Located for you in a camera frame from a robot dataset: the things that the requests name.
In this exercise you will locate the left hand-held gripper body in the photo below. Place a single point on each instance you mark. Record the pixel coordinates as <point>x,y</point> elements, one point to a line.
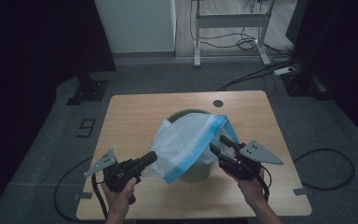
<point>118,175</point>

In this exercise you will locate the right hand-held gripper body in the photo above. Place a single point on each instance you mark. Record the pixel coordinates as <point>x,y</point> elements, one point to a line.
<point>242,161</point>

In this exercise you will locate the green plastic trash can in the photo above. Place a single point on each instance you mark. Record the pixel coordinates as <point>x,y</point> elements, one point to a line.
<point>199,172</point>

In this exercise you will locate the white blue-edged trash bag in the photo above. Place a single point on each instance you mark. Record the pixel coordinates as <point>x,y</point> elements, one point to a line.
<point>183,140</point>

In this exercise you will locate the person's left hand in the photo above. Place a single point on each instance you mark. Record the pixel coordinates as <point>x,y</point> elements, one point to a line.
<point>119,199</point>

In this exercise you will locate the person's right hand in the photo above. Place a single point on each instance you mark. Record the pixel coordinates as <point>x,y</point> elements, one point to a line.
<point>251,189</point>

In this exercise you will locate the black round table grommet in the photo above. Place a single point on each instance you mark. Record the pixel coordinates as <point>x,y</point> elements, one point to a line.
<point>218,103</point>

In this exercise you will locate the grey tape piece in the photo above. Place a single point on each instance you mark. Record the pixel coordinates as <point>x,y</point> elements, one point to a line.
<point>300,191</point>
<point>83,195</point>

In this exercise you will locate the white power strip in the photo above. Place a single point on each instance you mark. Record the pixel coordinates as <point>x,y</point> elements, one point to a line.
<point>283,71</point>

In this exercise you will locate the black stand base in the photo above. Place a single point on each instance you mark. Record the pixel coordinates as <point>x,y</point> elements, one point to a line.
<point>88,90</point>
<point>304,85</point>

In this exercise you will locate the white cabinet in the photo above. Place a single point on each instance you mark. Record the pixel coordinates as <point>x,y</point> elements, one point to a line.
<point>136,25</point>

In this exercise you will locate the dark curtain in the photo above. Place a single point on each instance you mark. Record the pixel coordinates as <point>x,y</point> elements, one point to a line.
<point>28,62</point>
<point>338,46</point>

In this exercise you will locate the white metal desk frame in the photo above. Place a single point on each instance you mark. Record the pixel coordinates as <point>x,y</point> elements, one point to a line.
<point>230,20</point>

